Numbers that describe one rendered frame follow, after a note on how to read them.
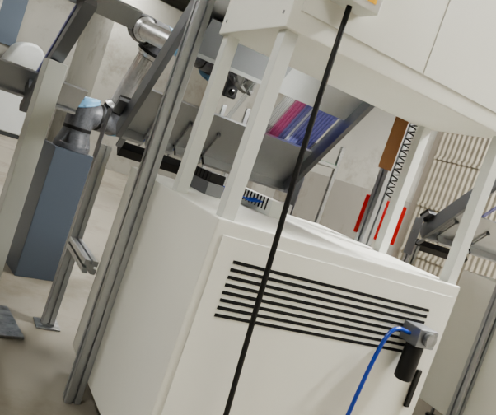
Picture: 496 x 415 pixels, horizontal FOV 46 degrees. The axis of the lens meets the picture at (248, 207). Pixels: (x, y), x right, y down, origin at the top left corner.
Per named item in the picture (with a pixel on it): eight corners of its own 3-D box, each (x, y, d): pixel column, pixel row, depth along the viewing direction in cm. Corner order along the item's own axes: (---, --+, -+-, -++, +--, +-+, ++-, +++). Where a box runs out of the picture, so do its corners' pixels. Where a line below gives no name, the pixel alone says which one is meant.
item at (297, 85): (173, 54, 168) (172, 44, 171) (346, 128, 200) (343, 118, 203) (232, -40, 147) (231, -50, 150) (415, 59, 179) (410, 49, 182)
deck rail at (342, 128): (283, 192, 224) (280, 179, 228) (287, 193, 225) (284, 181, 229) (415, 60, 178) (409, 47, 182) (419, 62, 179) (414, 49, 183)
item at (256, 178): (120, 138, 192) (121, 123, 197) (282, 192, 224) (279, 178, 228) (122, 136, 192) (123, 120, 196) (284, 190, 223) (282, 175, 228)
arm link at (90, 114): (58, 119, 242) (67, 88, 241) (85, 128, 252) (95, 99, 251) (72, 125, 234) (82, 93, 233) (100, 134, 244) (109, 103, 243)
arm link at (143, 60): (82, 120, 252) (146, 10, 236) (110, 129, 263) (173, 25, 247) (92, 135, 245) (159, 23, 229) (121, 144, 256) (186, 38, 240)
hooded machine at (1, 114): (18, 136, 869) (44, 50, 859) (27, 142, 823) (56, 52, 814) (-30, 122, 829) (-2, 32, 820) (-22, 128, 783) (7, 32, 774)
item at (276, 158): (123, 130, 193) (123, 123, 195) (283, 184, 225) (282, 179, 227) (147, 91, 181) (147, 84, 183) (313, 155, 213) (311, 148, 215)
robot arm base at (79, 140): (48, 141, 245) (54, 118, 244) (81, 151, 254) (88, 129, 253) (58, 146, 233) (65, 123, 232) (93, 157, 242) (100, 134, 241)
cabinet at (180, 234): (65, 363, 172) (131, 165, 168) (260, 388, 206) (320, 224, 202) (117, 510, 116) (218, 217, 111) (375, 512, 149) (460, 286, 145)
